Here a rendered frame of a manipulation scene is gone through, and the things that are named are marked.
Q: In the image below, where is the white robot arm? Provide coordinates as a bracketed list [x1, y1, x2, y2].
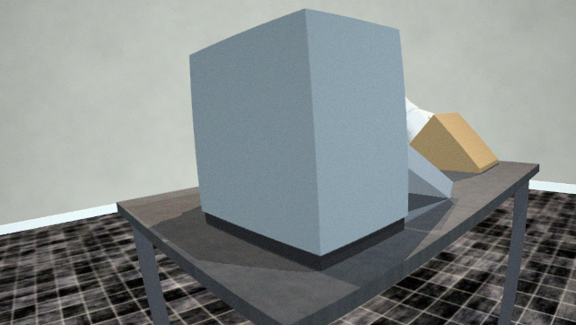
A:
[406, 98, 434, 143]

